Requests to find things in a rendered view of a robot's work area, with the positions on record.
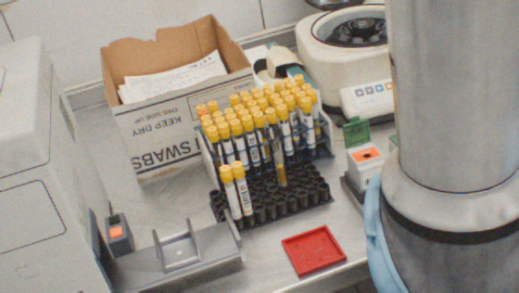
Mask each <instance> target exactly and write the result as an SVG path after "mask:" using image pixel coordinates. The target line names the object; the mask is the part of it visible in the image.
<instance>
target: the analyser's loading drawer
mask: <svg viewBox="0 0 519 293"><path fill-rule="evenodd" d="M224 215H225V217H226V221H225V222H221V223H217V224H214V225H212V226H210V227H207V228H202V229H199V230H197V231H195V232H194V231H193V228H192V225H191V223H190V218H188V217H187V218H186V222H187V225H188V228H189V229H187V230H185V231H183V232H181V233H178V234H176V235H170V236H166V237H164V238H161V239H158V234H157V231H156V230H155V229H152V230H151V232H152V236H153V239H154V242H155V246H152V247H147V248H143V249H140V250H138V251H136V252H131V253H128V254H126V255H123V256H121V257H119V258H115V259H112V260H109V261H105V262H103V263H101V264H102V266H103V270H104V271H105V273H106V275H107V277H108V280H109V282H110V284H111V286H112V288H113V289H114V291H115V293H135V292H137V291H140V290H141V291H142V290H145V289H148V288H150V287H152V286H158V285H160V284H162V283H165V282H167V281H170V280H174V279H176V278H179V277H181V276H184V275H186V274H191V273H194V272H197V271H199V270H201V269H204V268H209V267H211V266H213V265H215V264H218V263H220V262H225V261H229V260H231V259H233V258H236V257H238V256H240V258H241V260H242V262H245V261H247V260H246V256H245V250H244V247H243V243H242V240H241V237H240V235H239V234H238V230H237V229H236V226H235V224H234V221H233V219H232V217H231V213H230V211H229V209H224ZM179 250H181V251H182V253H183V254H182V255H179V256H178V253H177V251H179Z"/></svg>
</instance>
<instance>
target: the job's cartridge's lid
mask: <svg viewBox="0 0 519 293"><path fill-rule="evenodd" d="M348 119H349V123H348V124H346V125H342V129H343V135H344V140H345V146H346V149H349V148H352V147H358V146H363V145H364V144H367V143H370V142H371V136H370V129H369V122H368V118H364V119H361V116H360V115H358V116H355V117H352V118H348Z"/></svg>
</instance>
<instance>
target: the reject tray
mask: <svg viewBox="0 0 519 293"><path fill-rule="evenodd" d="M281 242H282V245H283V247H284V249H285V253H286V255H287V256H288V258H289V260H290V261H291V262H292V263H293V267H294V269H295V270H296V272H297V275H298V276H299V277H302V276H304V275H306V274H312V273H315V272H318V271H319V270H321V269H324V268H328V267H331V266H333V265H335V264H338V263H340V262H342V261H346V260H347V254H345V252H344V251H343V249H342V248H341V247H340V245H339V243H338V242H337V241H336V240H335V238H334V235H333V234H332V233H331V231H330V230H329V228H328V227H327V224H325V225H322V226H320V227H318V228H315V229H310V230H308V231H307V232H304V233H301V234H299V235H296V236H290V237H288V238H286V239H283V240H281Z"/></svg>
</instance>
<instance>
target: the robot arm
mask: <svg viewBox="0 0 519 293"><path fill-rule="evenodd" d="M384 6H385V15H386V32H387V41H388V53H389V62H390V71H391V78H392V87H393V97H394V115H395V124H396V133H397V143H398V146H397V147H395V148H394V150H393V151H392V152H390V154H389V155H388V156H387V159H386V160H385V162H384V164H383V166H382V169H381V173H376V174H375V175H374V176H373V177H372V179H371V180H370V181H369V183H368V187H367V191H366V195H365V202H364V234H366V254H367V260H368V263H369V266H370V270H371V273H372V279H373V282H374V284H375V286H376V288H377V291H378V292H379V293H519V0H384Z"/></svg>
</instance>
